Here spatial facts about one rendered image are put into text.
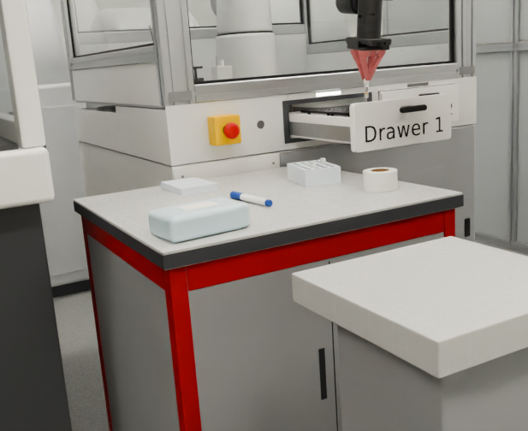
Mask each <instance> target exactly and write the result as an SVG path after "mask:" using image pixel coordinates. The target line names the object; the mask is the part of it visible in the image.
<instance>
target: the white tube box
mask: <svg viewBox="0 0 528 431"><path fill-rule="evenodd" d="M310 162H316V167H315V168H311V167H310ZM287 165H288V179H289V180H291V181H293V182H295V183H297V184H299V185H301V186H303V187H312V186H325V185H332V184H340V183H341V166H338V165H335V164H332V163H329V162H326V163H320V160H315V161H307V162H292V163H287Z"/></svg>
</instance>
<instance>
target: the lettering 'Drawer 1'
mask: <svg viewBox="0 0 528 431"><path fill-rule="evenodd" d="M437 119H439V130H438V131H436V132H437V133H438V132H443V130H441V118H440V117H437V118H436V120H437ZM415 125H418V128H414V126H415ZM409 126H410V125H408V126H407V131H406V129H405V126H402V129H401V134H400V128H399V126H398V131H399V135H400V138H402V133H403V128H404V132H405V135H406V137H407V135H408V130H409ZM369 127H371V128H373V129H374V133H375V134H374V138H373V139H372V140H367V128H369ZM390 128H392V129H393V131H392V132H388V133H387V138H388V139H394V138H395V129H394V128H393V127H388V128H387V129H390ZM413 128H414V129H413ZM383 129H384V130H385V127H384V128H382V130H383ZM419 129H420V125H419V124H418V123H415V124H414V125H413V126H412V134H413V135H415V136H417V135H419V134H420V133H417V134H415V133H414V131H413V130H419ZM382 130H381V128H379V135H380V140H382V135H381V133H382ZM390 133H393V136H392V137H391V138H390V137H389V134H390ZM376 136H377V131H376V129H375V128H374V127H373V126H368V127H365V142H366V143H367V142H371V141H373V140H375V138H376Z"/></svg>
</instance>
